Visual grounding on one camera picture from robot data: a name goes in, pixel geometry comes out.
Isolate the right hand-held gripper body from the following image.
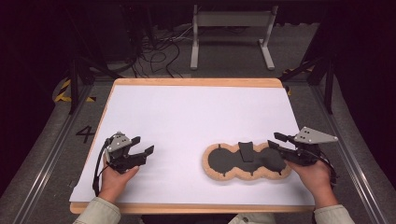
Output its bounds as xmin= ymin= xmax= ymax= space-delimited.
xmin=284 ymin=126 xmax=339 ymax=167

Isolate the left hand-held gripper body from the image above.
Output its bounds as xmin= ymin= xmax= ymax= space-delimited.
xmin=105 ymin=132 xmax=148 ymax=175

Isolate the person's left hand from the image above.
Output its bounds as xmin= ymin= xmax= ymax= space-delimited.
xmin=98 ymin=165 xmax=140 ymax=204

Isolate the person's right hand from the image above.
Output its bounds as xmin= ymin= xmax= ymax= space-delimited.
xmin=285 ymin=159 xmax=339 ymax=209

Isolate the yellow black hazard tape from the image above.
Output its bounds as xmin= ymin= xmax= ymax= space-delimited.
xmin=54 ymin=78 xmax=96 ymax=104
xmin=282 ymin=66 xmax=316 ymax=96

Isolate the white table sheet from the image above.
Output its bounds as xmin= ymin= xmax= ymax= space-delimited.
xmin=68 ymin=84 xmax=316 ymax=207

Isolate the person's beige jacket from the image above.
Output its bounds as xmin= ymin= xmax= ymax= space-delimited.
xmin=228 ymin=213 xmax=277 ymax=224

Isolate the wooden table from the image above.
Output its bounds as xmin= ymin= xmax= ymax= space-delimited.
xmin=69 ymin=77 xmax=316 ymax=215

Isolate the black equipment box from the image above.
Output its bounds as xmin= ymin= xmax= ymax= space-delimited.
xmin=102 ymin=6 xmax=142 ymax=63

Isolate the grey metal stand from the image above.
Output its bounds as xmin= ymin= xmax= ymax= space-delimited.
xmin=190 ymin=4 xmax=279 ymax=71

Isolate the left hand-held gripper cable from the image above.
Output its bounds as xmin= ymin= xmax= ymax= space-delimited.
xmin=92 ymin=138 xmax=112 ymax=198

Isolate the hand-held gripper cable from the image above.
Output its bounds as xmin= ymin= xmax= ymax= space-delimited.
xmin=317 ymin=152 xmax=340 ymax=189
xmin=92 ymin=138 xmax=112 ymax=198

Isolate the right hand-held gripper cable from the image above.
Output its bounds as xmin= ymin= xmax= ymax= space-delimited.
xmin=317 ymin=152 xmax=340 ymax=189

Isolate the aluminium floor rail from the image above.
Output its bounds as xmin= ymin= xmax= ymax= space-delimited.
xmin=12 ymin=83 xmax=94 ymax=224
xmin=311 ymin=85 xmax=390 ymax=224

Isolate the black frame stand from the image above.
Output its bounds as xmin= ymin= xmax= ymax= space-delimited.
xmin=279 ymin=52 xmax=336 ymax=115
xmin=66 ymin=55 xmax=123 ymax=115

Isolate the tangle of black floor cables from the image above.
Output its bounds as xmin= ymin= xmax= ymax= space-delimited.
xmin=130 ymin=26 xmax=194 ymax=78

